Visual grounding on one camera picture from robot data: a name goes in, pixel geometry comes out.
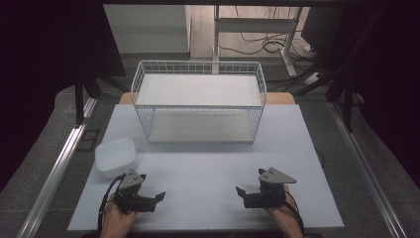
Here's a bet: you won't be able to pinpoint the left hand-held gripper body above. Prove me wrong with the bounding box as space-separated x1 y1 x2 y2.
113 169 157 214

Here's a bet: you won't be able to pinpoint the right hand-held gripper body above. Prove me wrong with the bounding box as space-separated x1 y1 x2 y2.
243 167 297 209

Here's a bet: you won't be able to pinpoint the person's right hand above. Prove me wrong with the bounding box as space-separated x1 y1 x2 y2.
266 184 301 230

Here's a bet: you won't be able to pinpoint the person's left hand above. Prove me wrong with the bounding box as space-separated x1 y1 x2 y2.
100 193 139 233

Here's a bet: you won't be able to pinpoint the white square plastic bowl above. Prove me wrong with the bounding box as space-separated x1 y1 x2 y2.
94 137 139 179

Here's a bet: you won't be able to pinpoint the white table mat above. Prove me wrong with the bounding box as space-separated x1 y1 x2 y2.
66 103 345 232

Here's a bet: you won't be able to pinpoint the black metal stand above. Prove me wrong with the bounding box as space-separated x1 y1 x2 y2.
341 77 355 134
73 73 87 129

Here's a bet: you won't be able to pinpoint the white power strip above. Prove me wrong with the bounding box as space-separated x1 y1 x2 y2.
302 71 322 86

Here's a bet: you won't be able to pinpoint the white cabinet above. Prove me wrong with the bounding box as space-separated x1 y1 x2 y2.
103 4 193 55

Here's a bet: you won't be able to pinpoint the dark curtain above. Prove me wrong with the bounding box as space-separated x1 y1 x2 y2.
0 0 127 193
325 0 420 190

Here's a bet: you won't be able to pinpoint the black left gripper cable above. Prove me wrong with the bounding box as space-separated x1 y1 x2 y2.
97 175 126 234

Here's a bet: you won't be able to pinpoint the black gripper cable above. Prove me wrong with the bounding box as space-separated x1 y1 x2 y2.
97 175 126 234
284 189 306 237

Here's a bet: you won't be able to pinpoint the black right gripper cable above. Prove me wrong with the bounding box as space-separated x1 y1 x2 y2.
284 189 306 237

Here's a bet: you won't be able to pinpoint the thin black cable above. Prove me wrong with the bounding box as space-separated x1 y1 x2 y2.
314 148 327 169

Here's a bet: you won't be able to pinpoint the aluminium rail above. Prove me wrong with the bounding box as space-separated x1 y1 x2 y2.
16 97 99 238
328 101 409 238

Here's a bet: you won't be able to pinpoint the white wire basket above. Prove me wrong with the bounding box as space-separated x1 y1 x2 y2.
130 59 267 145

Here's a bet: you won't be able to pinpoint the black floor cables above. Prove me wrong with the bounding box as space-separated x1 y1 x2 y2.
218 6 310 60

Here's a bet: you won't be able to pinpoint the white desk frame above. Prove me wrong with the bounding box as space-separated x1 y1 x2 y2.
212 4 304 78

